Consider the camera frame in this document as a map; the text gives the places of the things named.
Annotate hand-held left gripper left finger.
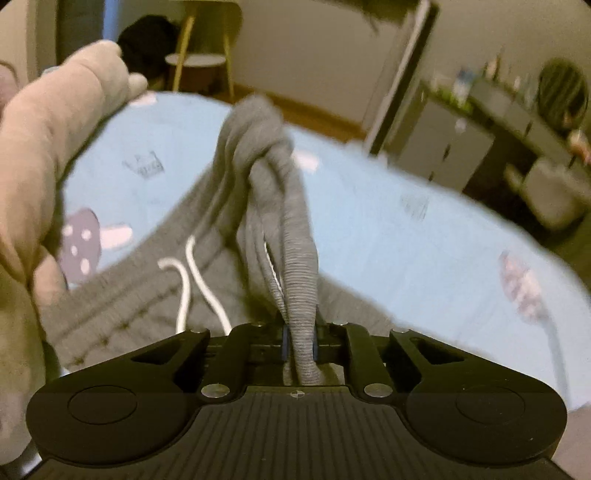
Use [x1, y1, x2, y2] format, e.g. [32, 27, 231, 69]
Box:
[131, 322, 290, 401]

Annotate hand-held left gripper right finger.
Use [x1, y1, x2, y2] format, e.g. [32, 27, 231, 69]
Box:
[312, 322, 466, 400]

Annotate grey pants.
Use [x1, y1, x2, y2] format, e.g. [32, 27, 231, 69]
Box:
[41, 93, 403, 388]

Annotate blue mushroom print bed sheet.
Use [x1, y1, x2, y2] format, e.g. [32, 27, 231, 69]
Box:
[58, 90, 591, 416]

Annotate grey cabinet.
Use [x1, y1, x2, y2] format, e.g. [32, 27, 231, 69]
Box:
[396, 84, 498, 193]

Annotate white cushioned chair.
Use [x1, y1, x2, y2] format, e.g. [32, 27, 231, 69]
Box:
[505, 156, 591, 230]

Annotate yellow side table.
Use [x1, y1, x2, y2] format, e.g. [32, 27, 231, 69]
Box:
[164, 0, 243, 100]

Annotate dark desk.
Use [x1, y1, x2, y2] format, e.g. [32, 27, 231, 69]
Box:
[470, 78, 591, 168]

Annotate beige plush toy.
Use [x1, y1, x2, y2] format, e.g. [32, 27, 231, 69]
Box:
[0, 39, 149, 460]

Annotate black bag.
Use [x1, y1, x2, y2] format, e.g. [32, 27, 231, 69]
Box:
[117, 14, 180, 88]

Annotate round dark striped object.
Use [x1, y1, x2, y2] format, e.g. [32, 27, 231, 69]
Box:
[537, 58, 590, 131]

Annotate white standing frame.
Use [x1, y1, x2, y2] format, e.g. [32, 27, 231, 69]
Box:
[367, 0, 440, 154]

